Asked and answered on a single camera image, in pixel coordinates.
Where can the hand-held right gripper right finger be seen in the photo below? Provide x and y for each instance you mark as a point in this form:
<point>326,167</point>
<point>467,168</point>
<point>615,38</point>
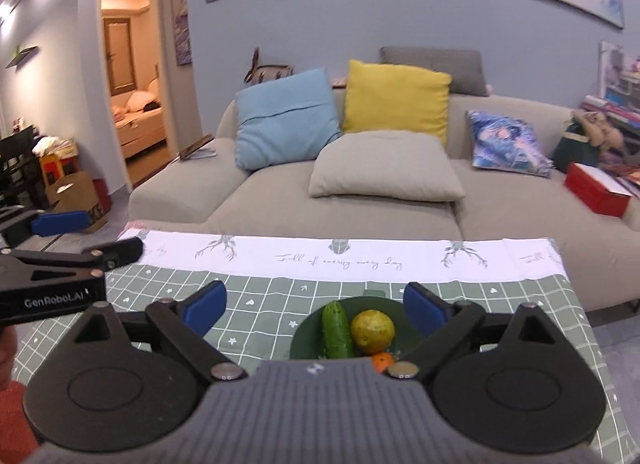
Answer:
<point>425,309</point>

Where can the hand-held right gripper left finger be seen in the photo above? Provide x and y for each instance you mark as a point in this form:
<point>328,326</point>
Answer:
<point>205,306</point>

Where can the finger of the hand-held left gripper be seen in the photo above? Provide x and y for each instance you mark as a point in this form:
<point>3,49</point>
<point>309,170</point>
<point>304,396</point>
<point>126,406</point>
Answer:
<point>120,251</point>
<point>60,224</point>

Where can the large yellow-green citrus fruit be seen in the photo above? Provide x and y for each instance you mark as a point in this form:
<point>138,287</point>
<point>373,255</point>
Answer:
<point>372,331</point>

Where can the green colander bowl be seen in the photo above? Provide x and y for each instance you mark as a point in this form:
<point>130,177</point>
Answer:
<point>306,336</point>

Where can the person's left forearm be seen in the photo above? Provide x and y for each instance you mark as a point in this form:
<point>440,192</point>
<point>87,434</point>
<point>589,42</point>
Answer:
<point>7,359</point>

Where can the brown paper bag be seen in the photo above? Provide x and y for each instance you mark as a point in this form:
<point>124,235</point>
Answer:
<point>75,199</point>

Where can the orange plastic stool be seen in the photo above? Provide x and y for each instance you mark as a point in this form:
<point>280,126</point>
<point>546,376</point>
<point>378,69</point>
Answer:
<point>55,171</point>

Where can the orange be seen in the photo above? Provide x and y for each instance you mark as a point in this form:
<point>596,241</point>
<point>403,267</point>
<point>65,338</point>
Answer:
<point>383,361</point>

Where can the black chair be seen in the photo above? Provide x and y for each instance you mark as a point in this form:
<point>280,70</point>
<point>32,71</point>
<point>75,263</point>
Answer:
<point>17,163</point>

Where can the white cloth pile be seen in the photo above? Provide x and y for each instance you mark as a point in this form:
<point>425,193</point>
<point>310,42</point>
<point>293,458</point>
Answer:
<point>52,146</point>

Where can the green cucumber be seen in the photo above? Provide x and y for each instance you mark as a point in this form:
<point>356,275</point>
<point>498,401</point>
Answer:
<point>336,329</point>

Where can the green checked tablecloth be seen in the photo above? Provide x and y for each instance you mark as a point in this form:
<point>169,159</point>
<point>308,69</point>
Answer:
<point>300,254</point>

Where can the beige sofa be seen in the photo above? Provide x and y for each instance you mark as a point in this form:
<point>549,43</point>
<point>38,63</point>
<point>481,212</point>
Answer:
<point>350,219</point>

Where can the red cloth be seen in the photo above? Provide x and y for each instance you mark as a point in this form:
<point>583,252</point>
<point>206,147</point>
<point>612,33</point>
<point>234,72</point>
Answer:
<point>15,424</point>

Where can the folding stand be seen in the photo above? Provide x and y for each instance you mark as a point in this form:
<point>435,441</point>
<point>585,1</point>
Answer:
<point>197,148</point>

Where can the bed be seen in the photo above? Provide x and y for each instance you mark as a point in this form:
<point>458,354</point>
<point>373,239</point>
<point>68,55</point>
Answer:
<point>142,118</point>

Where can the beige pillow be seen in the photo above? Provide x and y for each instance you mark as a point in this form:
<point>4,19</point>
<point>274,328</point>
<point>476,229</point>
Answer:
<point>385,168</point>

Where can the blue printed pillow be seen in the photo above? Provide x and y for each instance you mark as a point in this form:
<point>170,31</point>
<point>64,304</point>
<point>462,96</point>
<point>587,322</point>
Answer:
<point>507,143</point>

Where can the red box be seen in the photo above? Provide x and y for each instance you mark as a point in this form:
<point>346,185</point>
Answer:
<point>595,191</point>

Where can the yellow pillow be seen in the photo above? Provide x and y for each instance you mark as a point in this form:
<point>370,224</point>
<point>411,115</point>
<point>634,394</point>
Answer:
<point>395,101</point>

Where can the green bag with plush toy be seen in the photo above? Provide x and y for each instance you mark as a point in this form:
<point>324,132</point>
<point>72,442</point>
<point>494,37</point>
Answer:
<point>580,143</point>

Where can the grey pillow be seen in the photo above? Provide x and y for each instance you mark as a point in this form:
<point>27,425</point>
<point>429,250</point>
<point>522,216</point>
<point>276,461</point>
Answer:
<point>435,61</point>

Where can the stack of books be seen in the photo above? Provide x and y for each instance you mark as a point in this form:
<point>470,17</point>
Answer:
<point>610,111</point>

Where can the wall shelf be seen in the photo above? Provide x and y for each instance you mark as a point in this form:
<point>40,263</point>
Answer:
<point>22,56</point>

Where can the narrow wall picture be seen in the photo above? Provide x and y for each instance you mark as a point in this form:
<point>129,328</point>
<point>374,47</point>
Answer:
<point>182,18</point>

